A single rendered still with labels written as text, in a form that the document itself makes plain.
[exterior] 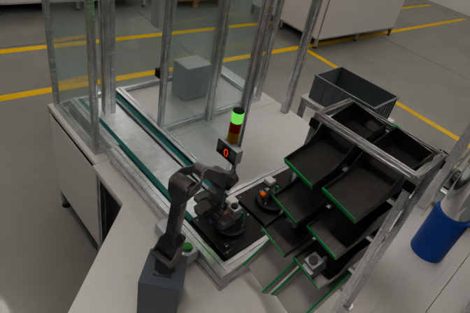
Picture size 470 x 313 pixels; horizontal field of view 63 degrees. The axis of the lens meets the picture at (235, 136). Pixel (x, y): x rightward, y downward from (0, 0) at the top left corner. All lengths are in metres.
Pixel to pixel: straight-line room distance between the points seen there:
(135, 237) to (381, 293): 1.08
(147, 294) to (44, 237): 1.59
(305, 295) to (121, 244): 0.78
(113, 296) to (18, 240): 1.45
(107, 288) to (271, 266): 0.62
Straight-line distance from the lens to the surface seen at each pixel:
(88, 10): 1.76
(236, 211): 1.59
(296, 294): 1.49
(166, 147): 2.08
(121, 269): 1.66
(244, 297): 1.64
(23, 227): 3.02
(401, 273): 1.99
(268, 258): 1.52
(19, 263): 2.83
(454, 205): 1.92
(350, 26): 7.02
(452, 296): 2.06
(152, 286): 1.40
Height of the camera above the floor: 2.23
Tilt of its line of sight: 35 degrees down
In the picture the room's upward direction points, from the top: 12 degrees clockwise
